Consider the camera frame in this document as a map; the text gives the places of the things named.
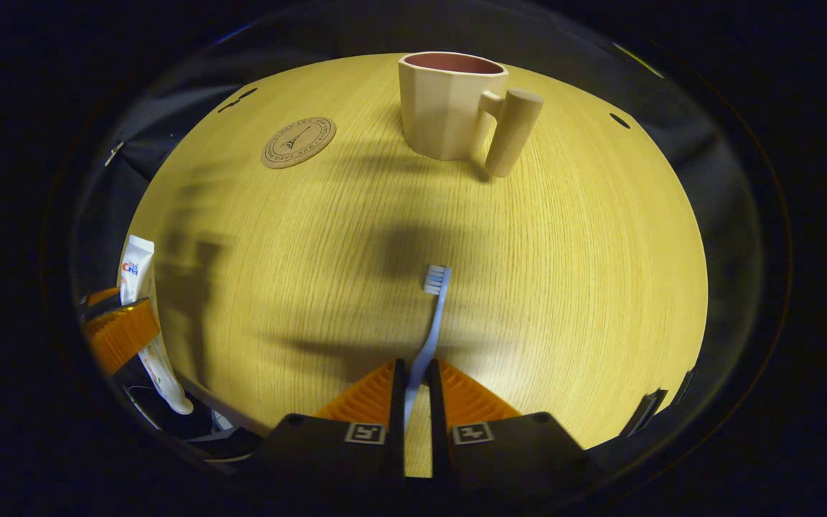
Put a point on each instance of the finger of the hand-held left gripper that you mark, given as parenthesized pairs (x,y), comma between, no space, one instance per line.
(123,334)
(101,295)

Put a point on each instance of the black desk edge bracket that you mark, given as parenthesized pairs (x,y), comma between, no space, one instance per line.
(645,413)

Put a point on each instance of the round cork coaster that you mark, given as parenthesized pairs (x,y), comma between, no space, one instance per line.
(298,143)

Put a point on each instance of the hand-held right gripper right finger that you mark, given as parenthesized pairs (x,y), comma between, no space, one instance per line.
(436,431)

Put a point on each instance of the white toothbrush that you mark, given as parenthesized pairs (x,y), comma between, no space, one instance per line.
(433,330)

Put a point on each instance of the white toothpaste tube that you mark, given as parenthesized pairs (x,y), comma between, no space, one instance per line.
(137,276)

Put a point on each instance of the wooden desktop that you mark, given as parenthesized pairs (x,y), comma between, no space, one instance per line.
(543,287)

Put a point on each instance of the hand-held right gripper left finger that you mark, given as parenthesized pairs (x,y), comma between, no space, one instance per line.
(398,431)

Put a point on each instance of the beige cup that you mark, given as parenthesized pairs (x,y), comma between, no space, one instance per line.
(442,108)

